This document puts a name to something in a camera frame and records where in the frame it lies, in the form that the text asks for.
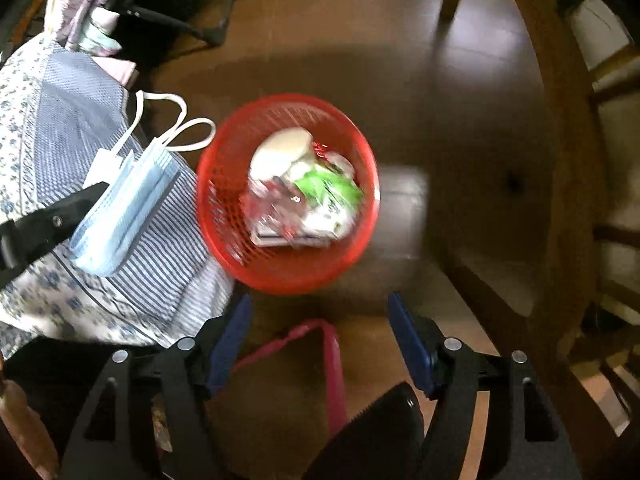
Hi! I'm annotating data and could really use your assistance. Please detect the black folding bed frame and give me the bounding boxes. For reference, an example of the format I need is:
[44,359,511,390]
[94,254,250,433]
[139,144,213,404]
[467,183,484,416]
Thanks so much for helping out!
[107,0,241,46]

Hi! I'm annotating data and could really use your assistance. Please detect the green wrapper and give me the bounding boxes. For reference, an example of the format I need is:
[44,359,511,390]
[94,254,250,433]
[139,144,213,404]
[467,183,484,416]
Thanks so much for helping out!
[292,167,365,216]

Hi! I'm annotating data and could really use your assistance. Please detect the folded pinkish cloth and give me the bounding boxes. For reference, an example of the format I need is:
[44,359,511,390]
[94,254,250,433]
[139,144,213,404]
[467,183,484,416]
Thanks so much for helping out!
[107,57,141,83]

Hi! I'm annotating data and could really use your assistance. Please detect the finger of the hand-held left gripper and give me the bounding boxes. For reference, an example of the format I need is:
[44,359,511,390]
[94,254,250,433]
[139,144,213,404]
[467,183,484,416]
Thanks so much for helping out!
[0,182,108,281]

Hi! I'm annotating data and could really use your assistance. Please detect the pale green cloth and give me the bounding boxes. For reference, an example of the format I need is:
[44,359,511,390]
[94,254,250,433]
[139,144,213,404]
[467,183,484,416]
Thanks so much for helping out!
[82,7,123,56]

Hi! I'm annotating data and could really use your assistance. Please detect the white paper cup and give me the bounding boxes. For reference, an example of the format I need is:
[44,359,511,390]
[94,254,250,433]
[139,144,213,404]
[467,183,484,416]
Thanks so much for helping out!
[249,127,316,181]

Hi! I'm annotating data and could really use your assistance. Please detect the black shoe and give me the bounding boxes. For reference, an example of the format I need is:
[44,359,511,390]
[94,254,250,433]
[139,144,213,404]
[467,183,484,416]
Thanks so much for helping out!
[305,381,426,480]

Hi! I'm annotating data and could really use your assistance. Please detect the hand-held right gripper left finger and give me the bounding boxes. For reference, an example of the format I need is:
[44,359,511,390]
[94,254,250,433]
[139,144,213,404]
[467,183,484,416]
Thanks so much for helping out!
[62,294,253,480]

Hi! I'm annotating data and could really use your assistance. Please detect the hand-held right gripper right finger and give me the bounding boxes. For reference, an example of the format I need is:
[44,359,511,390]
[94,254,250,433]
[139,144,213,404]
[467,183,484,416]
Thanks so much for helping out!
[387,291,583,480]

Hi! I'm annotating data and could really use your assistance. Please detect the pink plastic stool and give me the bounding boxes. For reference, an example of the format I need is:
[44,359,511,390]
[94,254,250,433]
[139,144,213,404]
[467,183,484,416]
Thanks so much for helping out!
[232,320,348,441]

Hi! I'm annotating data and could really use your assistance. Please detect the clear plastic wrap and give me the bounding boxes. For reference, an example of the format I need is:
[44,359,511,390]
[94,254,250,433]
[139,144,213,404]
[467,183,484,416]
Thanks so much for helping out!
[245,180,306,233]

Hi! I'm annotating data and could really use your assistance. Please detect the blue floral bedspread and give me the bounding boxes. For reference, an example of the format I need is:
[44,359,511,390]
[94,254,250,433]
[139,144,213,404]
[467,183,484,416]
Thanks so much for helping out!
[0,37,236,348]

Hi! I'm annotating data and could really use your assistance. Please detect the blue face mask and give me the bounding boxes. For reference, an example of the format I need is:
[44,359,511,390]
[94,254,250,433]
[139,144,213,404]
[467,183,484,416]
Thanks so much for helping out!
[70,91,217,277]

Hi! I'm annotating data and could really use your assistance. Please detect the red plastic mesh basket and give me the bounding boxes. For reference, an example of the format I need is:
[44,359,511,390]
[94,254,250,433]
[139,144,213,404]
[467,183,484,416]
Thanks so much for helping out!
[196,93,381,295]

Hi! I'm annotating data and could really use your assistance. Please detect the wooden chair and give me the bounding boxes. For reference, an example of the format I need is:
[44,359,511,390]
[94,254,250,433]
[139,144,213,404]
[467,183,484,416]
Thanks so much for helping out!
[440,0,640,480]

